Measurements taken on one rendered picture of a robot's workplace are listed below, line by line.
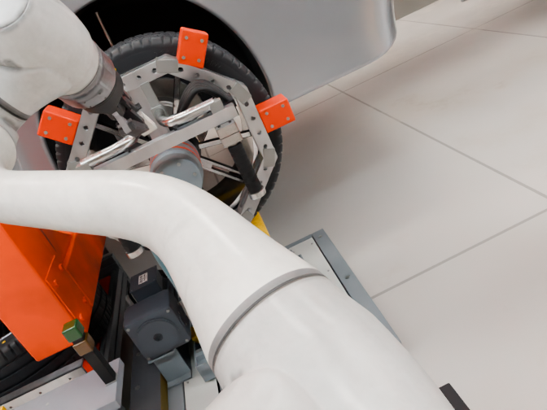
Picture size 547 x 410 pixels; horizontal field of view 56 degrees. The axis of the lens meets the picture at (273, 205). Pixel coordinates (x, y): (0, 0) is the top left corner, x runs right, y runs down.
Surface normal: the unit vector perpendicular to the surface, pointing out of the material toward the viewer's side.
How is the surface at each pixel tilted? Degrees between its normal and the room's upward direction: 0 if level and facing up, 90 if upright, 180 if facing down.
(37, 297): 90
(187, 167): 90
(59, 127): 90
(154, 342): 90
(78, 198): 47
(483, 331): 0
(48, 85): 139
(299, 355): 28
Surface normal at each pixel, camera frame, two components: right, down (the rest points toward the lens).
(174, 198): -0.22, -0.67
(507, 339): -0.38, -0.81
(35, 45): 0.63, 0.64
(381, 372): 0.21, -0.76
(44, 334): 0.21, 0.39
